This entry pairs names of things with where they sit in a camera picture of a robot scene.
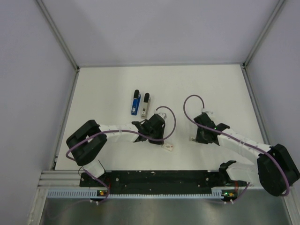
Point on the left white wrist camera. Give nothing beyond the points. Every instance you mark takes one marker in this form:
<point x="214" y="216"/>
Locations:
<point x="160" y="114"/>

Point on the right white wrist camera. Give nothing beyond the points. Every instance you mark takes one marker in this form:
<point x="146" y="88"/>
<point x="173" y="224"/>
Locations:
<point x="209" y="113"/>

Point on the aluminium frame post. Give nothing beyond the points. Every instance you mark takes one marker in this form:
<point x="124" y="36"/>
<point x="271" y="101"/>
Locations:
<point x="56" y="33"/>
<point x="264" y="32"/>

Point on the grey black stapler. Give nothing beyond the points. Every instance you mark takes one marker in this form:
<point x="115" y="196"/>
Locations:
<point x="145" y="105"/>

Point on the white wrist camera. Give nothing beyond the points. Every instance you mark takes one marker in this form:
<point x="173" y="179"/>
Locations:
<point x="160" y="114"/>
<point x="209" y="113"/>

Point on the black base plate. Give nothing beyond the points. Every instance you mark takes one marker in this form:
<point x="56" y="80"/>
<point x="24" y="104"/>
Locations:
<point x="162" y="182"/>

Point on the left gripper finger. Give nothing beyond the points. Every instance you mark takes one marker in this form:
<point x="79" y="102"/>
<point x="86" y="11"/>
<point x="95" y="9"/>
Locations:
<point x="160" y="135"/>
<point x="152" y="140"/>

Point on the left aluminium frame post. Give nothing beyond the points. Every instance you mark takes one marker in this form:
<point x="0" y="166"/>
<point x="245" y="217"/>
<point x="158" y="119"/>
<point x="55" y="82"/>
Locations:
<point x="56" y="33"/>

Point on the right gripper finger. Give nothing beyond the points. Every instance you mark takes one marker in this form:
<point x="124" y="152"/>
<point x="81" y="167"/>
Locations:
<point x="199" y="131"/>
<point x="200" y="139"/>

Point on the right aluminium frame post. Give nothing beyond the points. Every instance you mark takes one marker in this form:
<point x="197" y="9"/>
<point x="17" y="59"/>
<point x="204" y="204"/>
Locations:
<point x="264" y="32"/>

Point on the blue black stapler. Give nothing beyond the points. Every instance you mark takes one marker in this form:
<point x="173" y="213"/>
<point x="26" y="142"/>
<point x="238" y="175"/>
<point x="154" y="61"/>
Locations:
<point x="135" y="102"/>

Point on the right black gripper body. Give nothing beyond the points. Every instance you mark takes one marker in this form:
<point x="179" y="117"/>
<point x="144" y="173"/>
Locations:
<point x="200" y="137"/>

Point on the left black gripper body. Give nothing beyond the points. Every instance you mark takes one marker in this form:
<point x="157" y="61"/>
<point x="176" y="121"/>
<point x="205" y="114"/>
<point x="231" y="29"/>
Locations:
<point x="153" y="134"/>

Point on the staple box red logo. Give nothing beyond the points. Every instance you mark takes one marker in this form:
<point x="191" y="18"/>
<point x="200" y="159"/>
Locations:
<point x="167" y="146"/>

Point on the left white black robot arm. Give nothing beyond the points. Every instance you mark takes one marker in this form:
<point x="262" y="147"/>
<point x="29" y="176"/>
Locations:
<point x="86" y="143"/>

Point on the aluminium rail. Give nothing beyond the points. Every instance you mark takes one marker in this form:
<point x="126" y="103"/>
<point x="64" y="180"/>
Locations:
<point x="60" y="179"/>

